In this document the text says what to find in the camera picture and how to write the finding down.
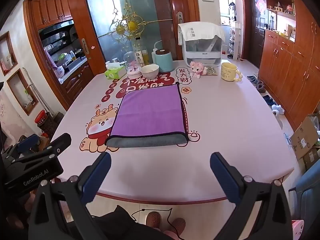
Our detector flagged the green tissue box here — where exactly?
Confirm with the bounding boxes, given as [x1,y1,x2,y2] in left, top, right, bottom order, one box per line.
[104,65,128,80]

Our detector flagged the white countertop appliance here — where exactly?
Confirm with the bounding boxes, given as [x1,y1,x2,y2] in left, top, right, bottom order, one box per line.
[181,34,223,66]

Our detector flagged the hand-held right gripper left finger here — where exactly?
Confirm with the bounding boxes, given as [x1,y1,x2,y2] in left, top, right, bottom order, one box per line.
[28,152,112,240]

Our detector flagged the white squeeze bottle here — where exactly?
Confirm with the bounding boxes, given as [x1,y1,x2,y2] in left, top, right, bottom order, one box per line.
[149,40,163,65]

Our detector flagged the blue chair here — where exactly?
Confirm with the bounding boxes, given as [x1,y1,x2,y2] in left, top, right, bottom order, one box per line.
[288,163,320,218]

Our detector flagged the pink slipper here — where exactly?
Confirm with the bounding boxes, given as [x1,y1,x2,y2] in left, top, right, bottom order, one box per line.
[146,211,162,231]
[166,217,186,236]

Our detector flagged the yellow mug with beaded handle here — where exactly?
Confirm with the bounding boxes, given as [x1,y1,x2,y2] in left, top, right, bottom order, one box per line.
[220,62,244,83]

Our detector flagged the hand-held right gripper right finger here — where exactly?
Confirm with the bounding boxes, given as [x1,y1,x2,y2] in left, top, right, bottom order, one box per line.
[209,152,295,240]

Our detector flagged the white bowl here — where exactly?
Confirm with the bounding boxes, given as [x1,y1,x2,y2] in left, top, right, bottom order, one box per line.
[140,64,160,80]

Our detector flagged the white shoes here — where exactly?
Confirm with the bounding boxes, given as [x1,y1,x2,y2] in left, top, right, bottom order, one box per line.
[271,104,285,116]

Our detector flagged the teal kettle with brown lid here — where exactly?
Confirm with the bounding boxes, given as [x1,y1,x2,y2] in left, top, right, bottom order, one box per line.
[152,49,175,73]

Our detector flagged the glass dome ornament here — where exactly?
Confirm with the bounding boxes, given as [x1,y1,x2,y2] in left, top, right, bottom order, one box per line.
[124,51,142,79]

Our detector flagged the frosted glass sliding door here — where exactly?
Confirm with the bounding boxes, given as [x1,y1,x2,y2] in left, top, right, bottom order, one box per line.
[82,0,176,76]

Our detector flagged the white cloth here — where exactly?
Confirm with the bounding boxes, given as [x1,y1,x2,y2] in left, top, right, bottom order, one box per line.
[177,22,226,46]

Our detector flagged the purple and grey towel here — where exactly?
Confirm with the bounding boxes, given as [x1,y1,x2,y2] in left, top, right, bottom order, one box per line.
[105,82,189,149]

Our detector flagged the wooden kitchen cabinets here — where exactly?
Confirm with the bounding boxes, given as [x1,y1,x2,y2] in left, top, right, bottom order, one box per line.
[29,0,73,30]

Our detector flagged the black cable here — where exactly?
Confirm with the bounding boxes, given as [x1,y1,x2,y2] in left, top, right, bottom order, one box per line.
[131,208,184,240]

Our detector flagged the wooden wall cabinet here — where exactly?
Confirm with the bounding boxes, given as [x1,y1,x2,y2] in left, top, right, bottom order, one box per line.
[257,0,320,128]

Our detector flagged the glass bottle with white label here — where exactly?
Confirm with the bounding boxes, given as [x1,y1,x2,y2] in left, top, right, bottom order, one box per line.
[135,37,150,67]

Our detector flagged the printed pink tablecloth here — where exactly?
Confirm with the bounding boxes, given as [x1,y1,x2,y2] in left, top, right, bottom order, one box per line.
[50,59,296,203]

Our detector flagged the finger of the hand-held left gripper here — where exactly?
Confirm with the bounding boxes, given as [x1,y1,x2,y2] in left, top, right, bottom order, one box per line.
[41,133,72,158]
[16,134,41,153]

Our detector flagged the red round container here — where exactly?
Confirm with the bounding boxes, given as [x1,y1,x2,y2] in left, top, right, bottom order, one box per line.
[35,110,54,133]

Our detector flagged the dark entrance door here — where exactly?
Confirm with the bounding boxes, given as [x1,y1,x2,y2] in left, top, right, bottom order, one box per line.
[243,0,266,68]

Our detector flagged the pink plush toy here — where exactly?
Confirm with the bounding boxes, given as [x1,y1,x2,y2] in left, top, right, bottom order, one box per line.
[190,61,207,79]

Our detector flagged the small patterned packet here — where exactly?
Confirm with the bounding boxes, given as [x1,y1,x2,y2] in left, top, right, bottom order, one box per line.
[203,66,219,76]

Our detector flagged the white shoe rack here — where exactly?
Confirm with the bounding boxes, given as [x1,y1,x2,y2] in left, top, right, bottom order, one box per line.
[226,21,242,60]

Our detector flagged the cardboard box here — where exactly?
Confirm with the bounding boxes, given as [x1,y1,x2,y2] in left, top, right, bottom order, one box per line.
[290,114,320,173]

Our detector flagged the person's dark clothing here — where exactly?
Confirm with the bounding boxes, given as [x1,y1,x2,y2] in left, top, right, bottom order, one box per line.
[89,205,160,240]

